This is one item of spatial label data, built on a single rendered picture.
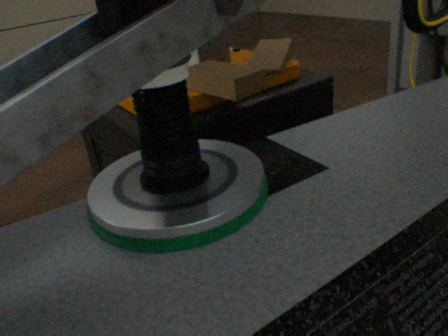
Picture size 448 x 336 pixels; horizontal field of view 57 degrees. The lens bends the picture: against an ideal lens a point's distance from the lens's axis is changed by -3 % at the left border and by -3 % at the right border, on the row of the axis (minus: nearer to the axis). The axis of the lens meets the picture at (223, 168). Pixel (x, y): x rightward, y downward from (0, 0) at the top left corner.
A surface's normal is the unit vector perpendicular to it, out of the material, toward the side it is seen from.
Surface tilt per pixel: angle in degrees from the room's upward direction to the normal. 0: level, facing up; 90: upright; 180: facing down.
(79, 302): 0
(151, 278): 0
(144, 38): 90
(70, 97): 90
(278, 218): 0
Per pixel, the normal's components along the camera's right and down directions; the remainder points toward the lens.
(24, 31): 0.57, 0.33
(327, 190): -0.11, -0.88
